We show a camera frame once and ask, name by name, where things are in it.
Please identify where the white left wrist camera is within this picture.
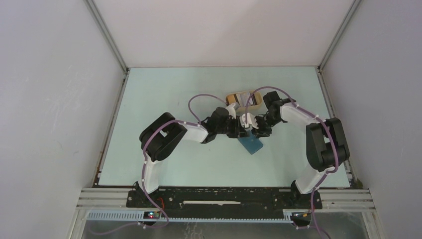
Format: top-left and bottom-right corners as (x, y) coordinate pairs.
(225, 102), (240, 119)

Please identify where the grey cable duct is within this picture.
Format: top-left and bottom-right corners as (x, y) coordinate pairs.
(86, 210), (311, 223)

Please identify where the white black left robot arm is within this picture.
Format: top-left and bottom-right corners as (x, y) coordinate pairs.
(138, 103), (248, 208)

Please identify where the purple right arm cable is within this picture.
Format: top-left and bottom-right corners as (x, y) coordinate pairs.
(244, 86), (340, 239)

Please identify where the aluminium frame rail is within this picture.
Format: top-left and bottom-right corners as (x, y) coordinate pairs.
(77, 187), (375, 212)

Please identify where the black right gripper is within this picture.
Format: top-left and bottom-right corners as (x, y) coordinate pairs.
(250, 113), (281, 139)

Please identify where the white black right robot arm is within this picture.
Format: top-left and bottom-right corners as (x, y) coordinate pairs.
(252, 91), (350, 208)

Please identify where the stack of cards in tray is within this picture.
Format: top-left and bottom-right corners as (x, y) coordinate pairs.
(237, 92), (260, 107)

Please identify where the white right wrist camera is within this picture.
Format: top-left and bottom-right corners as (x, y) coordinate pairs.
(240, 113), (259, 129)

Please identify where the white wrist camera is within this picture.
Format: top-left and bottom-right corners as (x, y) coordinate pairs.
(225, 102), (240, 119)
(240, 113), (259, 129)

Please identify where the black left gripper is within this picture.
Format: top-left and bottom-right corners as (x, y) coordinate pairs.
(215, 116), (249, 139)

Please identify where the orange card with black stripe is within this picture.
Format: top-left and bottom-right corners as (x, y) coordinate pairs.
(226, 94), (239, 105)

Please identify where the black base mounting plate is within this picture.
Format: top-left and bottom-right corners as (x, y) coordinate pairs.
(126, 186), (322, 219)

